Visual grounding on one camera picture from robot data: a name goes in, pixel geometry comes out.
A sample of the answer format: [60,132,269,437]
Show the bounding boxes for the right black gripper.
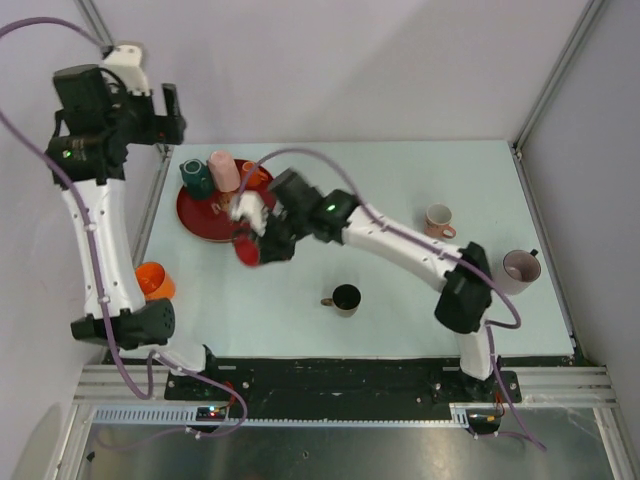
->
[248,211,310,266]

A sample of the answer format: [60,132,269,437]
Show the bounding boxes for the red mug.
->
[232,228,260,268]

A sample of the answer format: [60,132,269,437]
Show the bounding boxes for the small orange mug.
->
[241,161,270,188]

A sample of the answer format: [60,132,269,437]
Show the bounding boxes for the brown speckled mug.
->
[320,284,362,317]

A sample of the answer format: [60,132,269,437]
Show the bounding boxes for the large orange mug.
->
[135,262,176,301]

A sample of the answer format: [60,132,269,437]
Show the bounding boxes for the small pink mug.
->
[424,203,457,239]

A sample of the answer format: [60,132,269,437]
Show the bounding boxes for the mauve pink mug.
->
[498,249,542,295]

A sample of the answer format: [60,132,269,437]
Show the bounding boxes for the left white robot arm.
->
[46,61,222,399]

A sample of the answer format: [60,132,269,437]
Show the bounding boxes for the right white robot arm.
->
[249,169,498,401]

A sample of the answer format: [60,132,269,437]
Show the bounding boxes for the dark green mug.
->
[179,159,214,200]

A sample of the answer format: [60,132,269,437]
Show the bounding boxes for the light pink tall mug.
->
[207,150,241,193]

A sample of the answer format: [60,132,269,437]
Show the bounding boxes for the red round tray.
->
[176,159,276,243]

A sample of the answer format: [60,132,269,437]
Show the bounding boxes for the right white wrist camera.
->
[228,191,269,237]

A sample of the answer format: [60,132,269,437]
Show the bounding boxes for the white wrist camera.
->
[228,191,269,237]
[102,43,151,97]

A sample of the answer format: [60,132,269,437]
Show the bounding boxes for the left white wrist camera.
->
[102,43,151,97]

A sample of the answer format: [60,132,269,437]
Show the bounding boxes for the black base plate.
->
[154,358,522,422]

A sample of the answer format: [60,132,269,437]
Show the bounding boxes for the aluminium frame rail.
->
[72,364,174,407]

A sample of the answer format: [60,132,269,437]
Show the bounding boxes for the grey cable duct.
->
[93,405,469,428]

